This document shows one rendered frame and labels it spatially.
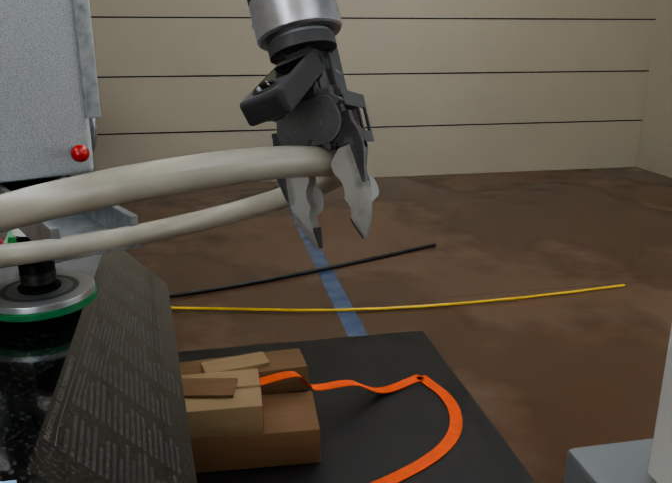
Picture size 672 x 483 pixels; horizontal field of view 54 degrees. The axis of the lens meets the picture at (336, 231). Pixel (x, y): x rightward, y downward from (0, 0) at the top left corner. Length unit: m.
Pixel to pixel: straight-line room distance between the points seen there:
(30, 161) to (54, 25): 0.25
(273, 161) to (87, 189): 0.16
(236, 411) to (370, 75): 4.64
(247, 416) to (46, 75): 1.27
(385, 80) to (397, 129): 0.49
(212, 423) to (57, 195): 1.68
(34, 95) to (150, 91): 4.92
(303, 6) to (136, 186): 0.25
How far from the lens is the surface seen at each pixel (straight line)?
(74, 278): 1.51
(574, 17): 7.11
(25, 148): 1.31
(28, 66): 1.30
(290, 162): 0.60
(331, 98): 0.65
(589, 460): 0.93
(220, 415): 2.16
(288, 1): 0.67
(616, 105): 7.45
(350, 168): 0.64
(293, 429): 2.21
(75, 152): 1.27
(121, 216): 1.04
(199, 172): 0.55
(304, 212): 0.66
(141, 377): 1.43
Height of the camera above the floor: 1.36
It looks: 17 degrees down
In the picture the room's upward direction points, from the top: straight up
